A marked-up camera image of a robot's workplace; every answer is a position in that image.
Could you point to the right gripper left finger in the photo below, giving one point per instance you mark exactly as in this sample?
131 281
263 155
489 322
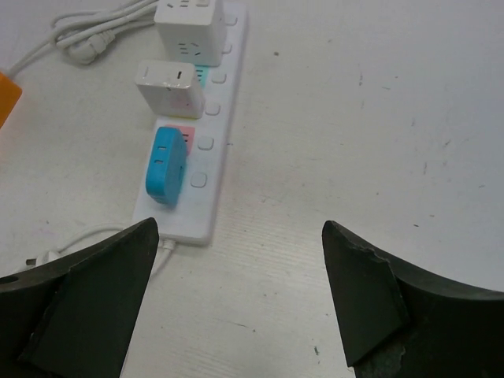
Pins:
75 316

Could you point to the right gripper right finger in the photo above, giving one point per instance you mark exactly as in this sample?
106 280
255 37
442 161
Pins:
398 320

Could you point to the white pastel power strip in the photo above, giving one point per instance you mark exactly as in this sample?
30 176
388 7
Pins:
192 220

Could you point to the blue plug adapter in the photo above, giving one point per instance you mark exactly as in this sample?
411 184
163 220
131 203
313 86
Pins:
166 166

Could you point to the orange power adapter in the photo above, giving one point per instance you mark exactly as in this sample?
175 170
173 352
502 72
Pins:
10 94

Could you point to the white usb charger block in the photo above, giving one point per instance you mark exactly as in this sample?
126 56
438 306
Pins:
171 88

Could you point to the white cube socket adapter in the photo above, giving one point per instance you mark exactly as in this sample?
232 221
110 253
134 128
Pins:
192 31

